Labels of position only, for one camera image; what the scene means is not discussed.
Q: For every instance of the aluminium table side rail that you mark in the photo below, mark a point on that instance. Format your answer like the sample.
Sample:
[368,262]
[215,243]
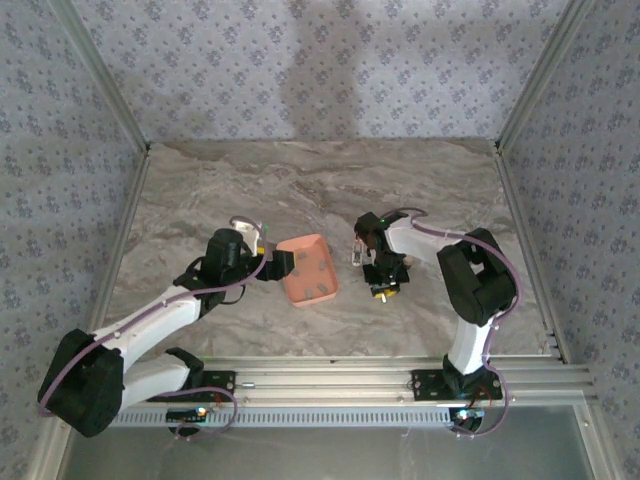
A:
[130,210]
[517,210]

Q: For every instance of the grey metal sheet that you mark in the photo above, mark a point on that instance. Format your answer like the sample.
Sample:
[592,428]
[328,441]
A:
[325,455]

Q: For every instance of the small circuit board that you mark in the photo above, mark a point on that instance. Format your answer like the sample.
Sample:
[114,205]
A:
[187,415]
[467,417]

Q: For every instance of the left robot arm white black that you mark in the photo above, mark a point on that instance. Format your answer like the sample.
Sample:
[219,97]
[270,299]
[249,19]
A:
[160,315]

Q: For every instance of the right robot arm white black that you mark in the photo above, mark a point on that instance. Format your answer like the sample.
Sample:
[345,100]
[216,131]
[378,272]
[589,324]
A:
[415,240]

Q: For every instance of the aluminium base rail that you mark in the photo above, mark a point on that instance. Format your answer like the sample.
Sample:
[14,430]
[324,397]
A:
[325,380]

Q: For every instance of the pink plastic tray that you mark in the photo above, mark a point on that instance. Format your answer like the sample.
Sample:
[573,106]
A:
[312,277]

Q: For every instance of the aluminium frame post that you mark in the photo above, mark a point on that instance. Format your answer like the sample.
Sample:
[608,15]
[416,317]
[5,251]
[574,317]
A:
[103,75]
[541,75]

